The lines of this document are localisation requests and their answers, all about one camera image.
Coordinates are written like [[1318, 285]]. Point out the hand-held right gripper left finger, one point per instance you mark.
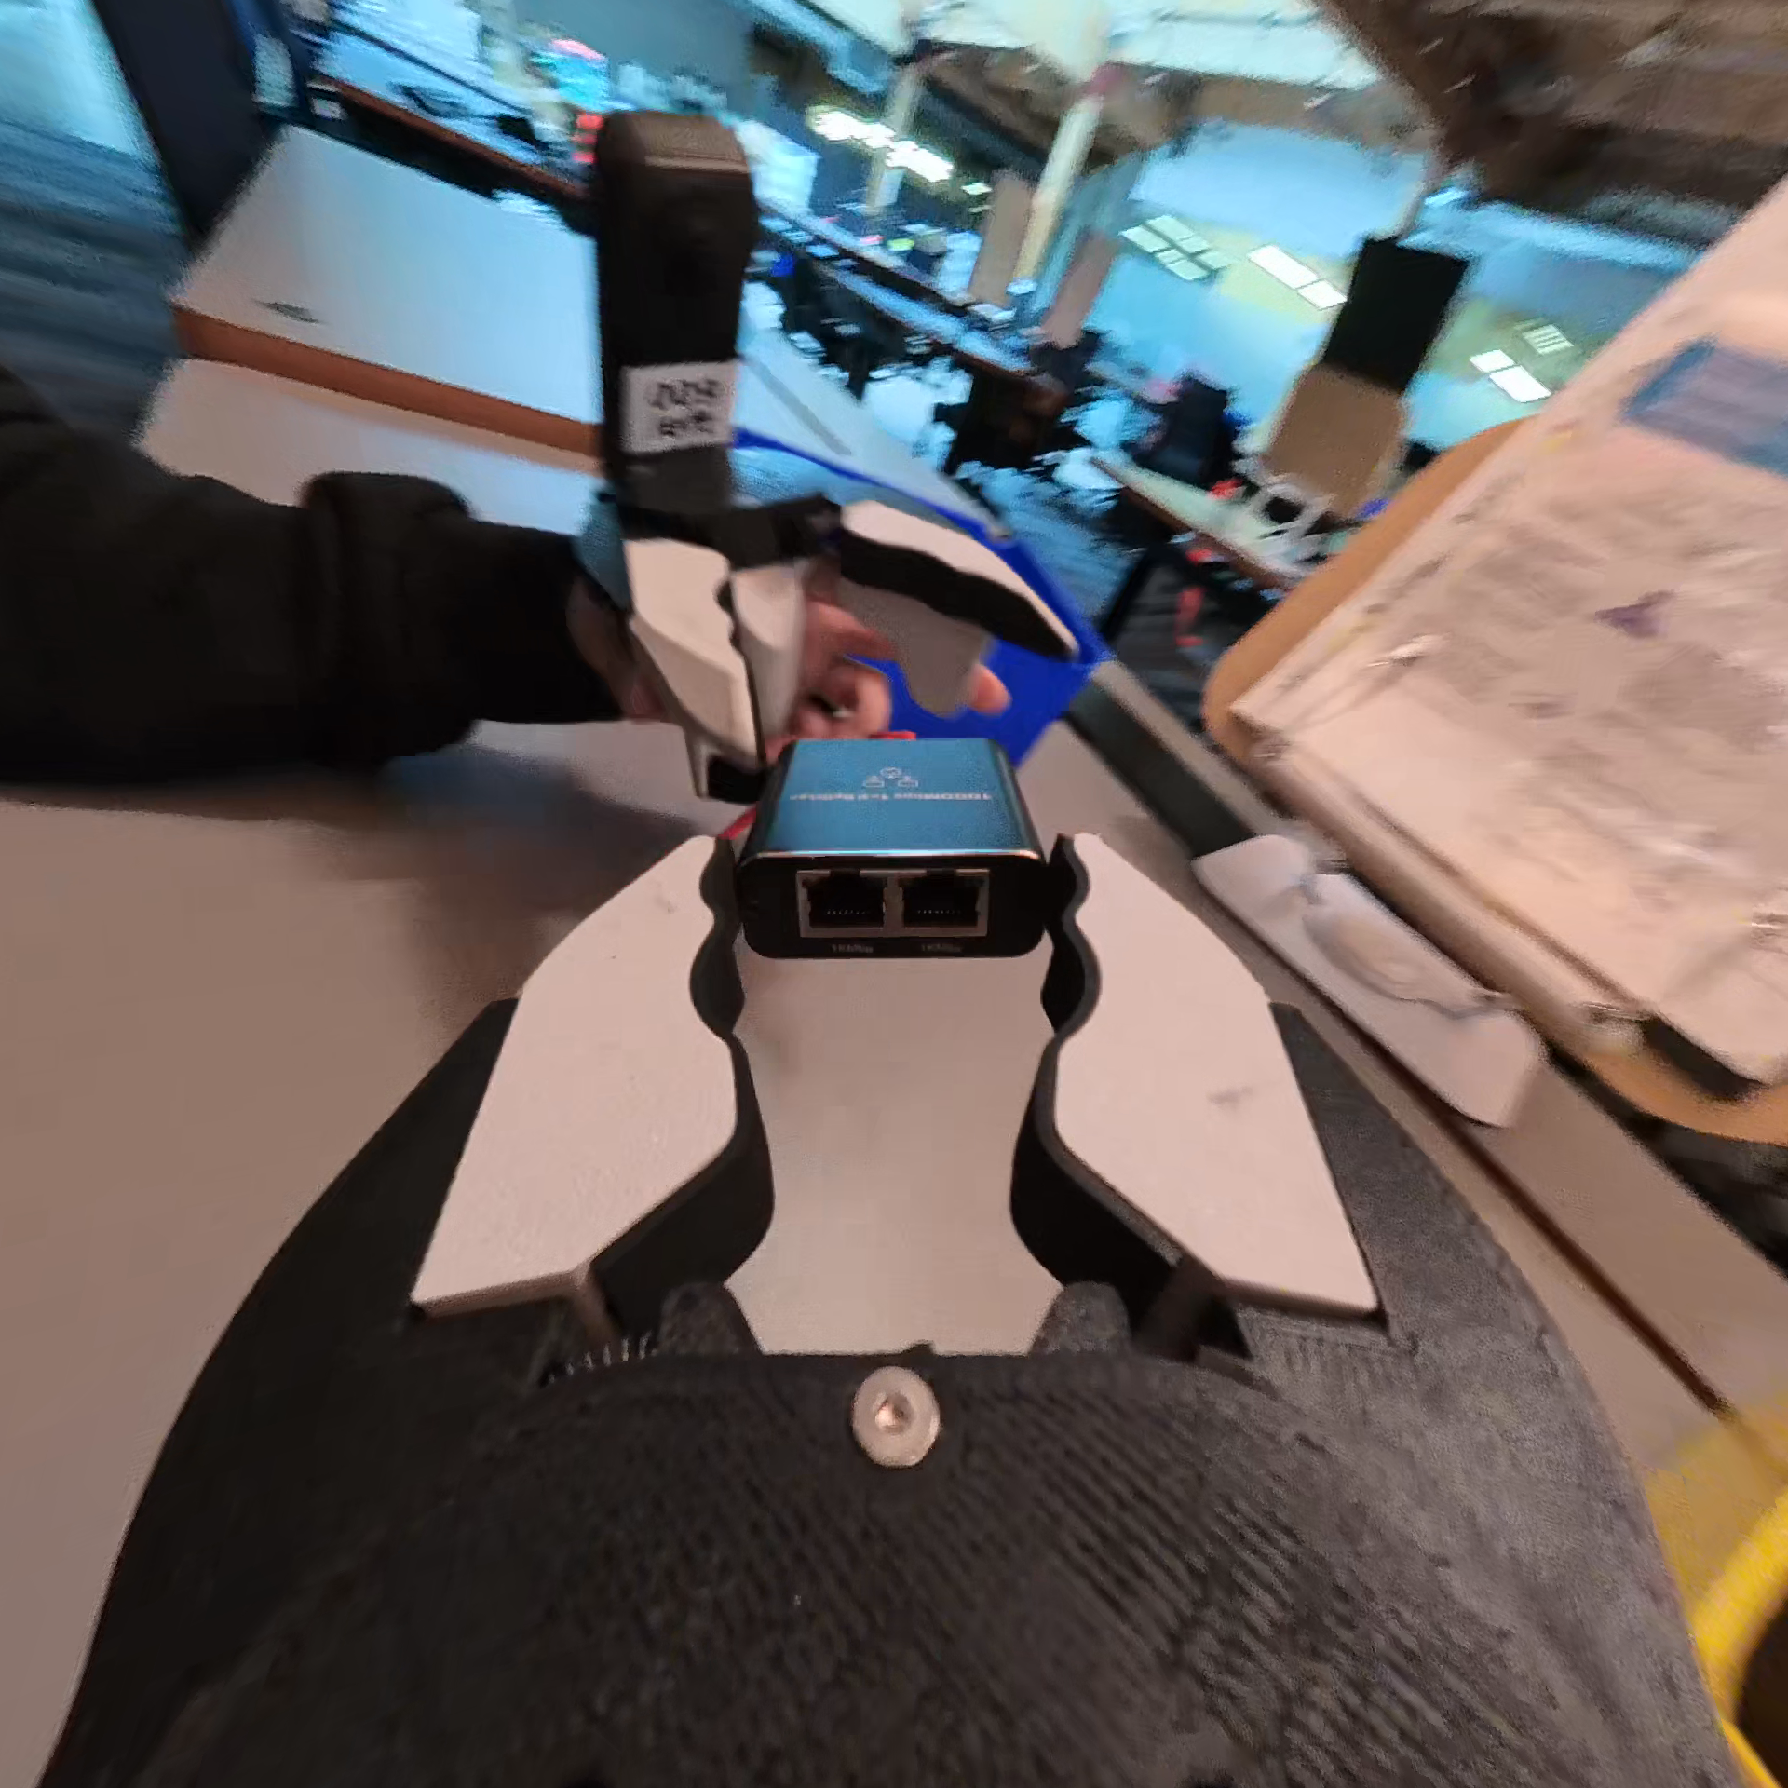
[[601, 1104]]

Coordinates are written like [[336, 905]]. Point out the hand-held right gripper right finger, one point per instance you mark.
[[1201, 1104]]

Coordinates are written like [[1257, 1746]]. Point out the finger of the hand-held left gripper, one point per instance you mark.
[[966, 579]]

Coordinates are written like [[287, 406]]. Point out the blue storage bin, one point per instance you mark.
[[1049, 700]]

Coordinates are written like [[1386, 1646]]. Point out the grey ethernet splitter box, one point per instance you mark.
[[880, 797]]

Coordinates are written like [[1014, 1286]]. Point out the white wood-edged desk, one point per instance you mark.
[[393, 279]]

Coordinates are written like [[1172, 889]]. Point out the grey desk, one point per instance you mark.
[[280, 979]]

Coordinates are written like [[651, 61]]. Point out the person's left hand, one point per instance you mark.
[[839, 685]]

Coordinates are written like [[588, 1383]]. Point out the white board stand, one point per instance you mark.
[[1397, 979]]

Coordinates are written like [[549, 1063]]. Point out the rows of office desks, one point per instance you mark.
[[977, 328]]

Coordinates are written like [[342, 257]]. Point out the cardboard panel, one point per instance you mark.
[[1335, 441]]

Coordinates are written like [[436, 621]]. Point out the black monitor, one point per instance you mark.
[[1397, 317]]

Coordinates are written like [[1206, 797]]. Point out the cardboard-backed instruction sheet board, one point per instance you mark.
[[1538, 672]]

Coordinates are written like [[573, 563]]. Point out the yellow storage bin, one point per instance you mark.
[[1733, 1605]]

